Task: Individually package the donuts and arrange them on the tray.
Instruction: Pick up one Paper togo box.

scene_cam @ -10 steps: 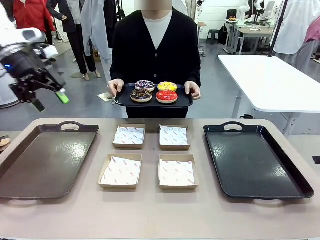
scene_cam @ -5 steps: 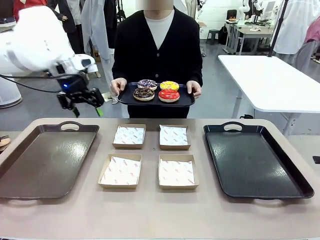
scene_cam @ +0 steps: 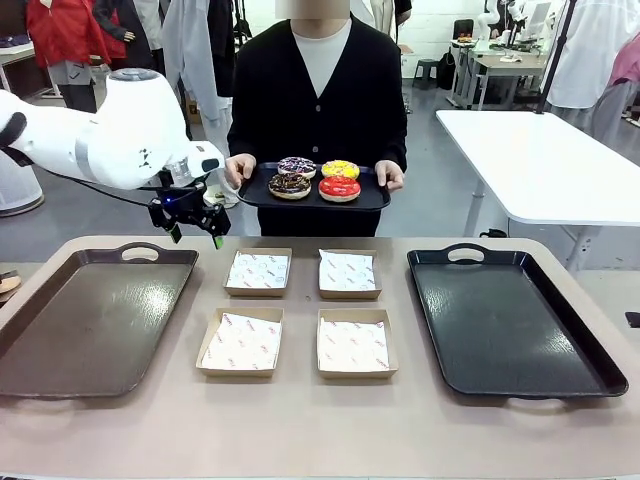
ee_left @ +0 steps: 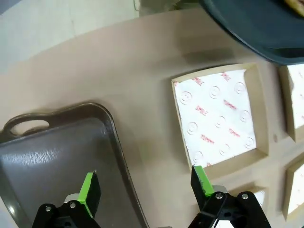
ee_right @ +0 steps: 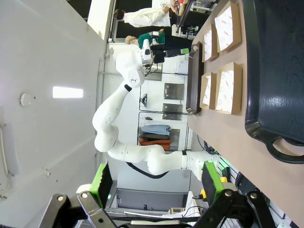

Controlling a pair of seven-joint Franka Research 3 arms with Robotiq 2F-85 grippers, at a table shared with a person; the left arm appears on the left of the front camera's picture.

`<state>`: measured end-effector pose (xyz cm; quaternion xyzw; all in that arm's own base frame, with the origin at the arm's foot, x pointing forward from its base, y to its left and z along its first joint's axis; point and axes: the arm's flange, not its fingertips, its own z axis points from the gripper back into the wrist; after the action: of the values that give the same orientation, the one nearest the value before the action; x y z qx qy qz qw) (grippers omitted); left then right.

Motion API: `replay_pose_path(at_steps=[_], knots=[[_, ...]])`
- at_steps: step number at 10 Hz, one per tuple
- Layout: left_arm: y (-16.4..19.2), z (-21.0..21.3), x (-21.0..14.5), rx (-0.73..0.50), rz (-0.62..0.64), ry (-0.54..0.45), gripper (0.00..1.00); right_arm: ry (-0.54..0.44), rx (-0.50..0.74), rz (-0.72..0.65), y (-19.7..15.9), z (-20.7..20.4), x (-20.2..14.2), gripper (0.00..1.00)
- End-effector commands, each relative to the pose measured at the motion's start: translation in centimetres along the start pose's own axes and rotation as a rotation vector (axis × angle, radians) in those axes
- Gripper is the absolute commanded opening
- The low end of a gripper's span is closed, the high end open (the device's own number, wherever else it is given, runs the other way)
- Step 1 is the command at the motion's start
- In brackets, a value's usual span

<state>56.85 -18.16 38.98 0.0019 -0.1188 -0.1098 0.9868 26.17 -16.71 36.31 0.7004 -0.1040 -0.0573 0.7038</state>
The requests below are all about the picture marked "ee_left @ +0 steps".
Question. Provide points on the tan glazed donut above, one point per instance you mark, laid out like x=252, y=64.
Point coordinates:
x=297, y=6

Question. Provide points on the dark teal round plate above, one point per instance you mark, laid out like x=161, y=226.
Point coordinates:
x=249, y=23

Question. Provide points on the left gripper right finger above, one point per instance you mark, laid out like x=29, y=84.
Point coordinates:
x=202, y=187

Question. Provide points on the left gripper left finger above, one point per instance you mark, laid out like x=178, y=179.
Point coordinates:
x=91, y=190

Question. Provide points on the white liner paper red print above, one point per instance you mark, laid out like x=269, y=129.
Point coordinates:
x=213, y=114
x=298, y=102
x=298, y=190
x=260, y=198

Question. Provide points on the kraft paper box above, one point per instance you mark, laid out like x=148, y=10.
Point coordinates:
x=261, y=188
x=259, y=99
x=287, y=190
x=285, y=99

